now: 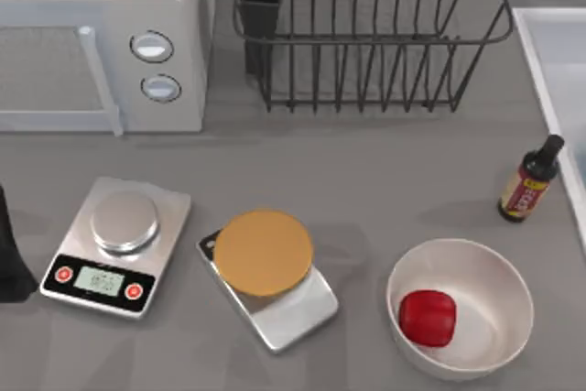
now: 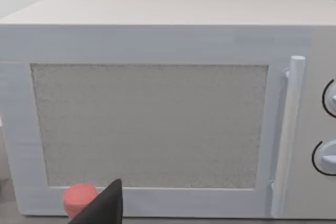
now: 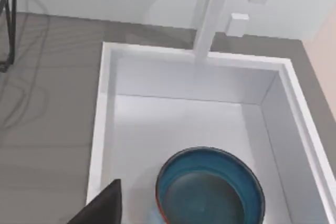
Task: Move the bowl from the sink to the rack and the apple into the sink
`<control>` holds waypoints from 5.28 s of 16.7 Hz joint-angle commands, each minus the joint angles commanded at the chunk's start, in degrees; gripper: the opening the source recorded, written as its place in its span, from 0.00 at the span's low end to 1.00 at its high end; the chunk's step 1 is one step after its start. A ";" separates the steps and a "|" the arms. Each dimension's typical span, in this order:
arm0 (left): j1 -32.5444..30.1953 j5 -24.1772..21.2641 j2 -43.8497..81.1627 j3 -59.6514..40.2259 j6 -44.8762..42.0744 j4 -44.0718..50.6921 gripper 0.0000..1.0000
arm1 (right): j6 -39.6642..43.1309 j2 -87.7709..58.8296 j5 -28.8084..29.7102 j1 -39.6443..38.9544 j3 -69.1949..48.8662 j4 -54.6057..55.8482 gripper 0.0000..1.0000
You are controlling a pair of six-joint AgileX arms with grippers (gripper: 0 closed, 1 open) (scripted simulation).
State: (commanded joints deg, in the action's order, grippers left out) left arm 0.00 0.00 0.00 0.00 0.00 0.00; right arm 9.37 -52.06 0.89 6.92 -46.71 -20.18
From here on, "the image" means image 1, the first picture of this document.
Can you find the silver scale with orange plate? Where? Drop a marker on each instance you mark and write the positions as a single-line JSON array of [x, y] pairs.
[[265, 256]]

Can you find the round microwave knob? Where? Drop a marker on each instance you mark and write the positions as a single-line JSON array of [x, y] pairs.
[[161, 88], [151, 46]]

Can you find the silver scale with display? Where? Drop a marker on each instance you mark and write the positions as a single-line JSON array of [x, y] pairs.
[[119, 244]]

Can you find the pale microwave oven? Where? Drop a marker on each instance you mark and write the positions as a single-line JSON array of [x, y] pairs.
[[183, 11]]

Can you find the red bell pepper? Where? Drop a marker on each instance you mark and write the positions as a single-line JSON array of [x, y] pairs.
[[428, 318]]

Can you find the dark sauce bottle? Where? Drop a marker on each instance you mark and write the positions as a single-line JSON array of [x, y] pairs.
[[526, 185]]

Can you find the white bowl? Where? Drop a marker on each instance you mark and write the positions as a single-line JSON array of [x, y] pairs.
[[490, 318]]

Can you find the white sink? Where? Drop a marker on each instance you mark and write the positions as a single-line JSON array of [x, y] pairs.
[[556, 66]]

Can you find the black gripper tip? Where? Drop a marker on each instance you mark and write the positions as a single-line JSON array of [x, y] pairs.
[[11, 258]]

